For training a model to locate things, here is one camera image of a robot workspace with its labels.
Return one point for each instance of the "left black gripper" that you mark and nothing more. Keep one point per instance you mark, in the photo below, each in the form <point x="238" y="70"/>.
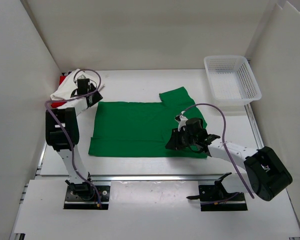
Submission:
<point x="98" y="97"/>

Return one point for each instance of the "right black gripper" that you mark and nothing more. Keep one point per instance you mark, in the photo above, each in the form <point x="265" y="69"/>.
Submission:
<point x="174" y="143"/>

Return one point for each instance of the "white t-shirt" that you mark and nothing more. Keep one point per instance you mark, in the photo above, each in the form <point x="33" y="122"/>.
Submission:
<point x="69" y="84"/>

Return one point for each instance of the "green garment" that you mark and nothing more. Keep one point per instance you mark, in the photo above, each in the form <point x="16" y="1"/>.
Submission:
<point x="141" y="129"/>

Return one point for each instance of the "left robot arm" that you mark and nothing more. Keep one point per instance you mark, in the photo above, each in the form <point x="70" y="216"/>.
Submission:
<point x="62" y="129"/>

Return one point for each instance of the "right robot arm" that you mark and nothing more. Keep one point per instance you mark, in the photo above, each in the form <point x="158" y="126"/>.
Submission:
<point x="265" y="172"/>

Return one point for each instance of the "white plastic basket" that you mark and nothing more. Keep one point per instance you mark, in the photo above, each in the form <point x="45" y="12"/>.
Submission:
<point x="231" y="80"/>

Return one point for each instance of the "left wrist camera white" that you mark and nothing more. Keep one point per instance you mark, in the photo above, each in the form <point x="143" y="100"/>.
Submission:
<point x="82" y="76"/>

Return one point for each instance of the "aluminium rail front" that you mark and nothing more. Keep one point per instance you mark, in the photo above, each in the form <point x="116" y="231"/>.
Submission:
<point x="156" y="178"/>

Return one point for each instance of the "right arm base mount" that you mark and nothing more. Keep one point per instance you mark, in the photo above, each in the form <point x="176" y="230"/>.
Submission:
<point x="213" y="197"/>

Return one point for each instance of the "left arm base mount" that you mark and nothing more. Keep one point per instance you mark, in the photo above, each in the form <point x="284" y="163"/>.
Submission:
<point x="84" y="197"/>

